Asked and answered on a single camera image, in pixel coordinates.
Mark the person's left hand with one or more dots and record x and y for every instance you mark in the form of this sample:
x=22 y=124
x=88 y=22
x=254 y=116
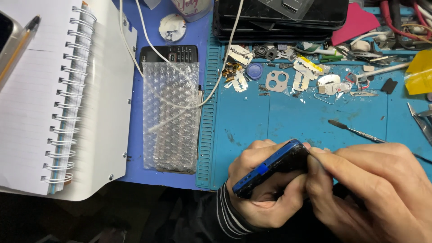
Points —
x=270 y=212

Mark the person's right hand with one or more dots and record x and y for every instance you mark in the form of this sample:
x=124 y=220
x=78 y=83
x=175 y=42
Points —
x=371 y=189

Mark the blue smartphone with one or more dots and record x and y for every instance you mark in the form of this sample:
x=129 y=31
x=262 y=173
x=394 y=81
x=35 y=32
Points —
x=280 y=163

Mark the metal spudger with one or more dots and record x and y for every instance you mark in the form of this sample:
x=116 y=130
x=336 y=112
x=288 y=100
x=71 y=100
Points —
x=354 y=130

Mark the steel tweezers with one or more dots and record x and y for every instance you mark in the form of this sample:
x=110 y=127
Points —
x=420 y=121

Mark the blue silicone repair mat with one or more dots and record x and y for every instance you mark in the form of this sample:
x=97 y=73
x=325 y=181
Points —
x=297 y=121

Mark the small black pad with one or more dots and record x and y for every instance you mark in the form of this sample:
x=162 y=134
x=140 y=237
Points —
x=389 y=86

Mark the white metal shield plate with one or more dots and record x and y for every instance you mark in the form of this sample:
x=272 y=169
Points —
x=328 y=82

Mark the white stick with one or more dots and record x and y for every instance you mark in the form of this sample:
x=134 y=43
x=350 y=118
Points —
x=384 y=70

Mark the yellow plastic sheet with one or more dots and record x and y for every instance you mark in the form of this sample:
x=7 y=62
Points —
x=420 y=72

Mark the steel razor blade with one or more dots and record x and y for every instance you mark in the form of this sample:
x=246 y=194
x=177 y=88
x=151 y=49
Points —
x=300 y=81
x=240 y=54
x=240 y=82

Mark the person's dark clothing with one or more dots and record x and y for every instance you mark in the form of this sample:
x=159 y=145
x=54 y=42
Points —
x=135 y=219

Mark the clear bubble wrap bag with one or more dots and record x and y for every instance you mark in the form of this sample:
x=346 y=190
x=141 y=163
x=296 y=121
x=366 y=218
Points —
x=172 y=118

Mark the razor blade with yellow wrap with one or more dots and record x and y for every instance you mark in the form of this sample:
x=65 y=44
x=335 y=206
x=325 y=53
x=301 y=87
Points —
x=307 y=66

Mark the blue round cap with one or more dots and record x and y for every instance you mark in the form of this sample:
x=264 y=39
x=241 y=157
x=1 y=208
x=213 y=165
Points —
x=254 y=71

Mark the pile of small gold parts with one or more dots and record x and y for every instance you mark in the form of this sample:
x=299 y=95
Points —
x=231 y=71

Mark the teal and white toothbrush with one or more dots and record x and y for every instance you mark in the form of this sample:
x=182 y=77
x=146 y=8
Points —
x=312 y=49

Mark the pink card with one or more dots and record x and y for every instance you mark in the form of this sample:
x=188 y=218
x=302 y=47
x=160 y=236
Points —
x=354 y=23

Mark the black keypad phone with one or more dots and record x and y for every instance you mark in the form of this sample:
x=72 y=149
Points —
x=182 y=53

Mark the stack of black phone screens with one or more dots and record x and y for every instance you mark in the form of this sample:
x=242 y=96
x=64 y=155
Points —
x=280 y=25

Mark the clear plastic piece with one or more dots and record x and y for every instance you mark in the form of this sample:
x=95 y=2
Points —
x=287 y=7

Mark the white mug with pink print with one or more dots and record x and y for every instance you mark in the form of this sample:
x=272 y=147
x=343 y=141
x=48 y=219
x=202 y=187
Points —
x=192 y=8

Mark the white spiral notebook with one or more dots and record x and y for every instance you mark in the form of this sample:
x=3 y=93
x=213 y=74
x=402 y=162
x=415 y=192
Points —
x=37 y=111

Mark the clear ballpoint pen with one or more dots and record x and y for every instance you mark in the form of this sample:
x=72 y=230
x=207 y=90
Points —
x=20 y=44

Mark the phone in clear case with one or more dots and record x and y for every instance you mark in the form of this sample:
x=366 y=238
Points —
x=5 y=30

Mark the grey camera lens plate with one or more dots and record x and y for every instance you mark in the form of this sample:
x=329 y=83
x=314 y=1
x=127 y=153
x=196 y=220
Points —
x=271 y=83

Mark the black camera frame parts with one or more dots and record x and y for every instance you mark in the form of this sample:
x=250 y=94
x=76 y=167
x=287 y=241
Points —
x=266 y=52

